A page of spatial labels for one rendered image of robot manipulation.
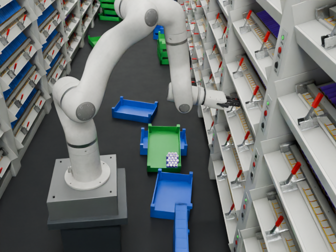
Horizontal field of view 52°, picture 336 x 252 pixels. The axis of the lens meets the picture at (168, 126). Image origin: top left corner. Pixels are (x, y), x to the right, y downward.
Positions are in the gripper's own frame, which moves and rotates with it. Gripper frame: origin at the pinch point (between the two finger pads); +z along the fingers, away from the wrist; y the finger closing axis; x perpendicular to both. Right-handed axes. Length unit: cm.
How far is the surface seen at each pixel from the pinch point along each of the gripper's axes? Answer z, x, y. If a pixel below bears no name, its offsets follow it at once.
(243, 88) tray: -2.8, 12.5, 11.8
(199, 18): 0, -6, -156
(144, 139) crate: -34, -67, -55
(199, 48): 3, -26, -139
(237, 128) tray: 0.8, -6.7, 11.5
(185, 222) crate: -16, -44, 34
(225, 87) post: -1.8, -0.8, -15.9
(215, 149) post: 3.3, -39.0, -15.9
